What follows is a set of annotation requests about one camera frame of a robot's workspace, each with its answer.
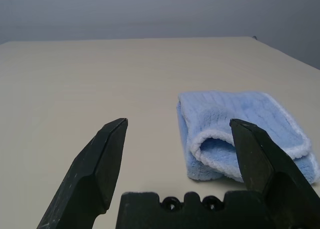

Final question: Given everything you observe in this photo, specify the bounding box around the folded light blue towel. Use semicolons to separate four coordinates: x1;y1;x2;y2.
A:
176;90;320;185

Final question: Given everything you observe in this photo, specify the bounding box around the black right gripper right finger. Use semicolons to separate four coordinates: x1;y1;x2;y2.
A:
229;118;320;229

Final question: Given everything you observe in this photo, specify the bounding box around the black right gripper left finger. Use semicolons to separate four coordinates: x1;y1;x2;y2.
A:
36;118;129;229

